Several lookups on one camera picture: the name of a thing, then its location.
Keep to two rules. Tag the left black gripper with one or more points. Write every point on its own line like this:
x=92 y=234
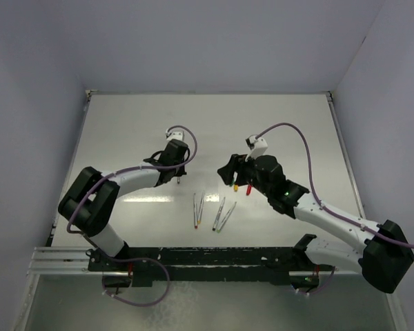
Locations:
x=181 y=171

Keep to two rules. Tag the blue pen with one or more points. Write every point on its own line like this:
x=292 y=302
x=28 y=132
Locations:
x=217 y=218

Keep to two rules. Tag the yellow pen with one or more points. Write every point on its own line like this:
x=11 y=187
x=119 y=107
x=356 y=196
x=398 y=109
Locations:
x=201 y=207

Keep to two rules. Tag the aluminium extrusion rail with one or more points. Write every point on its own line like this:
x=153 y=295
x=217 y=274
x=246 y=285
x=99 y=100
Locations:
x=59 y=261

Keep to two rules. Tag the green pen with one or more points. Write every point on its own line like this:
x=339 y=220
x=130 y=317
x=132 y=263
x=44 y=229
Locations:
x=225 y=219

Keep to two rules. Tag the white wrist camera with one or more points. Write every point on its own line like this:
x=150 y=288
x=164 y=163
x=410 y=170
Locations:
x=257 y=147
x=178 y=135

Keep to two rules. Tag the red pen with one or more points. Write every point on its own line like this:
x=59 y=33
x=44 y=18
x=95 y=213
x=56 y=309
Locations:
x=195 y=209

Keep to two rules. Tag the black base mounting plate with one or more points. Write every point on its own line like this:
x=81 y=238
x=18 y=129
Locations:
x=145 y=266

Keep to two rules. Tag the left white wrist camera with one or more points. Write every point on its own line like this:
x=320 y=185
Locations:
x=178 y=135

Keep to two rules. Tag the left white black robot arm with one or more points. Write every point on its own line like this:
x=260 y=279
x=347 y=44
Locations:
x=90 y=200

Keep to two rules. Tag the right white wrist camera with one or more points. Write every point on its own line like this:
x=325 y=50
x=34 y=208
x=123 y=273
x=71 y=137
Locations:
x=257 y=147

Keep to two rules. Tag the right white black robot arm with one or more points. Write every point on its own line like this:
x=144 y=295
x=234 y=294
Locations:
x=379 y=252

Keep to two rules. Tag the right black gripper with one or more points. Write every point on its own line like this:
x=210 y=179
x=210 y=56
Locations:
x=227 y=172

